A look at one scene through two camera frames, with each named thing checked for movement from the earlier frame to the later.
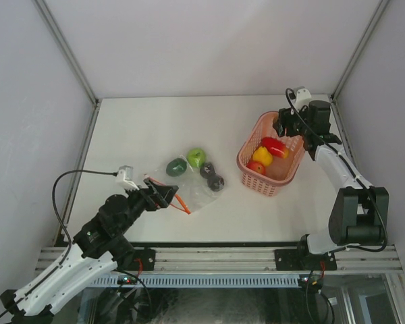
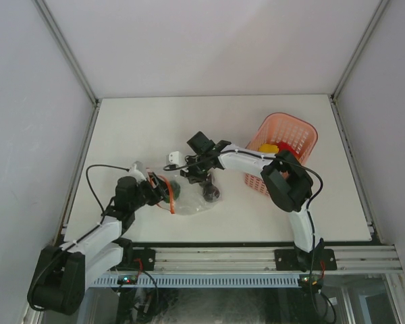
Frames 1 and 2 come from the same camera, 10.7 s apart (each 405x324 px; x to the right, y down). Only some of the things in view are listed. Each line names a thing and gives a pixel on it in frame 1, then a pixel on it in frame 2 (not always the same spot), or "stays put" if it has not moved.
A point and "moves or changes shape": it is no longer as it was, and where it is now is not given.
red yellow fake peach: x=276 y=148 → x=283 y=145
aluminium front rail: x=358 y=259 stays put
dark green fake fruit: x=176 y=167 moves or changes shape
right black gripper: x=286 y=116 → x=190 y=174
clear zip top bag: x=196 y=187 moves or changes shape
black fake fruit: x=216 y=183 → x=210 y=192
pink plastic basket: x=281 y=171 stays put
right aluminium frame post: x=358 y=48 stays put
